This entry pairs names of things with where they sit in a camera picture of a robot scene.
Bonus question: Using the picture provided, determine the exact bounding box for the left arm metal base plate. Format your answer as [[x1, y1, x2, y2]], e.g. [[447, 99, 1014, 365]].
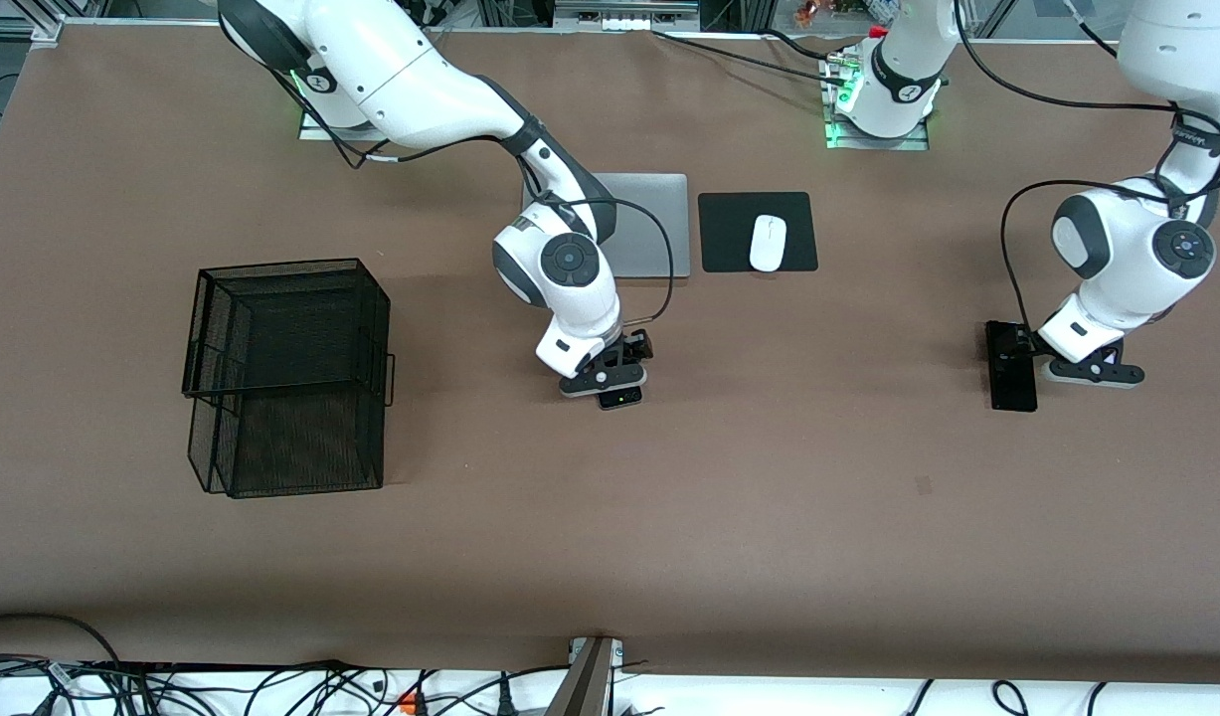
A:
[[825, 117, 931, 152]]

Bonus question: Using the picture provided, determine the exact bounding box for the white power strip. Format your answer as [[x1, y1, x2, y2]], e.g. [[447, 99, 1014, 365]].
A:
[[555, 0, 700, 31]]

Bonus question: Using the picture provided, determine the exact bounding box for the long black slab phone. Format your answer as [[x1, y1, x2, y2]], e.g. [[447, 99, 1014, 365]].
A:
[[985, 320, 1039, 413]]

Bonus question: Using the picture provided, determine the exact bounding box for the black looped floor cable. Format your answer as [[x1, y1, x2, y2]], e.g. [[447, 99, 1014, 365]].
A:
[[0, 613, 123, 669]]

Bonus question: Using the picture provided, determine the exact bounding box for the white computer mouse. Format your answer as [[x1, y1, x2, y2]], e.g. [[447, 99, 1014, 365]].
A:
[[749, 214, 787, 272]]

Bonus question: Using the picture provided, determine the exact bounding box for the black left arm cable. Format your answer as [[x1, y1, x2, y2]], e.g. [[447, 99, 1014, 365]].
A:
[[953, 0, 1220, 324]]

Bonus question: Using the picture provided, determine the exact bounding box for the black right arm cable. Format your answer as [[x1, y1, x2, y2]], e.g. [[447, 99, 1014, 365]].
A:
[[291, 60, 676, 324]]

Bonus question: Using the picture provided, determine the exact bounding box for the silver closed laptop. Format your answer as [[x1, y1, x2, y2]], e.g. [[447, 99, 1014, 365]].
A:
[[522, 173, 691, 279]]

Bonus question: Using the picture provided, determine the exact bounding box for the grey metal camera bracket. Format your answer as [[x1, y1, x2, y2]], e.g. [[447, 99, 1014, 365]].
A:
[[545, 636, 625, 716]]

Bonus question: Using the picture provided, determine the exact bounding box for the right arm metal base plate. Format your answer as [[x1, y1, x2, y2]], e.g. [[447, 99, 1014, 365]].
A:
[[299, 117, 377, 142]]

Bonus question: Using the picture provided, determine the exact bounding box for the short black table cable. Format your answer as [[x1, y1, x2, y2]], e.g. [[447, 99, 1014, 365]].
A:
[[759, 30, 834, 63]]

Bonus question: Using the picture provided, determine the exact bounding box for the aluminium frame profile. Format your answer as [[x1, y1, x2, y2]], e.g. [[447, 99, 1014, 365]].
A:
[[0, 15, 66, 46]]

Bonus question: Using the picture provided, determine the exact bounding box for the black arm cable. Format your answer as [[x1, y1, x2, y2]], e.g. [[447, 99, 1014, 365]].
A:
[[291, 60, 676, 324], [953, 0, 1220, 324]]

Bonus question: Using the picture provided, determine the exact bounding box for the long black table cable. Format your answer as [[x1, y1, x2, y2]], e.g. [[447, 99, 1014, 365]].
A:
[[652, 30, 849, 81]]

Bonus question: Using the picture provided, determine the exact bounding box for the black mouse pad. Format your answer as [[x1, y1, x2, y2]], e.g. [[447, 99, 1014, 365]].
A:
[[698, 192, 819, 273]]

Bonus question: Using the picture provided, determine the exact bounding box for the black mesh two-tier tray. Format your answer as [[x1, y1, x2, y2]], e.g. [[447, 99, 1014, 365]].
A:
[[182, 259, 396, 499]]

